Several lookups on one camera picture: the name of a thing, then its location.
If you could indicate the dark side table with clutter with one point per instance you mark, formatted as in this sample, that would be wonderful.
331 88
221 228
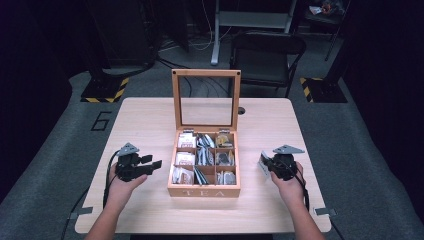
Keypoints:
325 11

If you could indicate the wooden tea box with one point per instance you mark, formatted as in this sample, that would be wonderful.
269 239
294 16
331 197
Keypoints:
203 191

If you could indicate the white metal desk frame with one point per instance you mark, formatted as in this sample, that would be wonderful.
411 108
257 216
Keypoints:
250 19

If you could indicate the grey tape strip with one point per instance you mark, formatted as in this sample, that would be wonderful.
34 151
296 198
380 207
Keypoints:
325 211
81 212

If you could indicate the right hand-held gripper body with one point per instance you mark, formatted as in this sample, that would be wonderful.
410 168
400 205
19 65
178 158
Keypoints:
285 165

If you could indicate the black folding chair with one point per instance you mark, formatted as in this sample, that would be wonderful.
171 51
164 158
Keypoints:
263 63

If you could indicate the person's right hand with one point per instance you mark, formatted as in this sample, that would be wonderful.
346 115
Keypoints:
290 190

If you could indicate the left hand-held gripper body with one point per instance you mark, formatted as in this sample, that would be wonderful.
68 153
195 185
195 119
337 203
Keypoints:
128 165

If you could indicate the person's left hand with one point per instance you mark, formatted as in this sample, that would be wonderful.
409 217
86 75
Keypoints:
124 188

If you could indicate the row of dark yellow tea packets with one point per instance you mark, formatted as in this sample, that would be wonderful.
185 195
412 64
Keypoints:
225 158

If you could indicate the row of grey tea packets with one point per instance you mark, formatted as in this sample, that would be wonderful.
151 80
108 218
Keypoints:
204 156

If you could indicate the row of white tea packets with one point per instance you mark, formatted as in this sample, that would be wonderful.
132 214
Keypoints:
185 158

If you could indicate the white tea bag sachet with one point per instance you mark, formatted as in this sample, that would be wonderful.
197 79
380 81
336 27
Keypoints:
263 164

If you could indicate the striped black stand base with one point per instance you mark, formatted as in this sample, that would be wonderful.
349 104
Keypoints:
325 90
105 90

